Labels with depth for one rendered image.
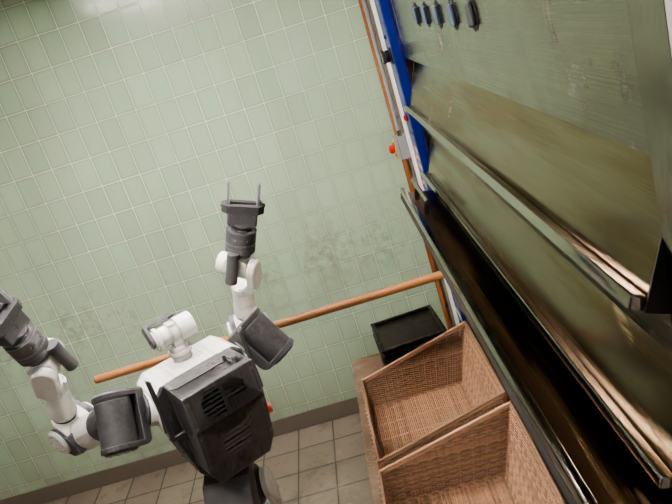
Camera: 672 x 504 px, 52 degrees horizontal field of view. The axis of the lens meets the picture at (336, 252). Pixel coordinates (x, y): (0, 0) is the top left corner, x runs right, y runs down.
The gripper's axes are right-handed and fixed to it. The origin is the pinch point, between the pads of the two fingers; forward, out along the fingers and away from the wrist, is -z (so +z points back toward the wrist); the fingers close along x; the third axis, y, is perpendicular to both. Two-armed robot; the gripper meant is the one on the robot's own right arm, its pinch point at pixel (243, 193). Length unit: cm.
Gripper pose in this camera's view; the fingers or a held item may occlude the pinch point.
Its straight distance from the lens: 196.0
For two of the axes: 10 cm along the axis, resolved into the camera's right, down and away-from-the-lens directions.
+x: -9.9, -0.5, -1.5
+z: -1.1, 9.0, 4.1
